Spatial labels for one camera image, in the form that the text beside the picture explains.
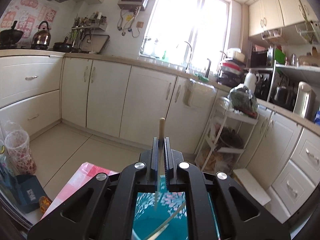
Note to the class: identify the white door-hung bin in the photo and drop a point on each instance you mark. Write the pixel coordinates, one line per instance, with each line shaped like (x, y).
(200, 92)

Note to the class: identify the kitchen window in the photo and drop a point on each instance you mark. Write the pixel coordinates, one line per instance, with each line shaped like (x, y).
(185, 17)

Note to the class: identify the floral waste bin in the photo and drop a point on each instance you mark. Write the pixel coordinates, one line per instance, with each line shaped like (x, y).
(21, 160)

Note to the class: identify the pink checked tablecloth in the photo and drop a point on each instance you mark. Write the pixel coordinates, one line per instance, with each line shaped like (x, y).
(75, 182)

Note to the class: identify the wooden chopstick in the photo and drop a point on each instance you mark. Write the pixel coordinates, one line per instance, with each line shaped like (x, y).
(160, 231)
(161, 130)
(175, 213)

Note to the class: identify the beige electric thermos pot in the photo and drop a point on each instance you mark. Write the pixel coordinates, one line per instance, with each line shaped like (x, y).
(303, 100)

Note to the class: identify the wall socket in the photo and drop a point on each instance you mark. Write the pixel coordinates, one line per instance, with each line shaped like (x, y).
(139, 24)

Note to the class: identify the metal kitchen shelf rack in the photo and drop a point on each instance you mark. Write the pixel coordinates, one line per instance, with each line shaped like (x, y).
(297, 71)

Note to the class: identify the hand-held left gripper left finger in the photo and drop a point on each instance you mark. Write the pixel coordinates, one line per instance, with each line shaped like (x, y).
(156, 155)

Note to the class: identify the cream wall cabinets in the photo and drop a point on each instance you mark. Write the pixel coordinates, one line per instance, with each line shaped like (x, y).
(282, 7)

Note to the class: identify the grey rimmed tray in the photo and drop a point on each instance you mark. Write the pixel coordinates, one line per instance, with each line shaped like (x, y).
(98, 43)

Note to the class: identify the cream double-door base cabinet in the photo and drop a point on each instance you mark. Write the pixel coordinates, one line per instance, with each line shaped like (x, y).
(105, 95)
(147, 107)

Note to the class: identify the black slim tap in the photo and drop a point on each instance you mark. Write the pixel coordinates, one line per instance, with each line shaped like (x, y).
(208, 67)

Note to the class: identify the stack of dishes and containers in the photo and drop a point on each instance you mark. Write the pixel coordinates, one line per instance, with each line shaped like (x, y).
(231, 67)

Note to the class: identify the cream small-drawer base cabinet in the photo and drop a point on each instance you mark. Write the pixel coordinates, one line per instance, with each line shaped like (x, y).
(300, 172)

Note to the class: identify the white flat box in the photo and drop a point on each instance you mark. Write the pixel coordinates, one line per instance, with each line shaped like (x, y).
(252, 186)

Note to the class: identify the black appliance box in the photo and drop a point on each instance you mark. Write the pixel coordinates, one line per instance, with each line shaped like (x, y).
(260, 58)

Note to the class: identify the teal perforated utensil holder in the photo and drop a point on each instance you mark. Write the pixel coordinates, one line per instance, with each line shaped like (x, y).
(150, 220)

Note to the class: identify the cream corner base cabinet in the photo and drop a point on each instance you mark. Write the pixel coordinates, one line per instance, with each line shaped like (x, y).
(277, 140)

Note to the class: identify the black wok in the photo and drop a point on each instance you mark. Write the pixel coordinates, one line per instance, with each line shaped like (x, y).
(10, 36)

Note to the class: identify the white thermos jug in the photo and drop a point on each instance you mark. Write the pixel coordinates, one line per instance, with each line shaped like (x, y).
(250, 81)

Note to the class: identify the white storage trolley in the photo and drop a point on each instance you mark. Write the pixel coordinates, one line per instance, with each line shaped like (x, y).
(222, 140)

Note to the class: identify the wall utensil rack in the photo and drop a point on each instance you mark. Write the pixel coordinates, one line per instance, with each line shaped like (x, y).
(87, 23)

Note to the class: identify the steel kettle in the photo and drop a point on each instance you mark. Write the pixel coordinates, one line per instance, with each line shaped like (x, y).
(41, 36)

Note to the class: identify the black cooking pot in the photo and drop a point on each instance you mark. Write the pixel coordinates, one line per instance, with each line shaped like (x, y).
(61, 46)

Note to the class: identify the clear printed plastic bag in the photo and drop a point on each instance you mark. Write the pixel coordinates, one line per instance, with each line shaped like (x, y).
(3, 160)

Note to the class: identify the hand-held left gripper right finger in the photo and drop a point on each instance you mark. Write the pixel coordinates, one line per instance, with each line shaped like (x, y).
(167, 160)

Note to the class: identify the bag of green vegetables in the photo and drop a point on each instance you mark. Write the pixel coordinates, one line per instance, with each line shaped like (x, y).
(243, 100)

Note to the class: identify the pink wall stickers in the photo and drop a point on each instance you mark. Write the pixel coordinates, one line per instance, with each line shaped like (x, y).
(27, 12)

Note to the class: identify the cream drawer base cabinet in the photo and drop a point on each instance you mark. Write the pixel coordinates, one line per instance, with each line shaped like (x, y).
(30, 87)

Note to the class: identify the chrome sink faucet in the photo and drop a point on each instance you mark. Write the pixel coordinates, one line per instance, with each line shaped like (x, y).
(190, 50)

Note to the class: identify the blue dustpan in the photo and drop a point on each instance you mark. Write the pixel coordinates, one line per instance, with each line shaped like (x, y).
(27, 192)

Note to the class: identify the steel pot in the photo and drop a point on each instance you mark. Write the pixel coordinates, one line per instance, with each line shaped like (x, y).
(283, 96)

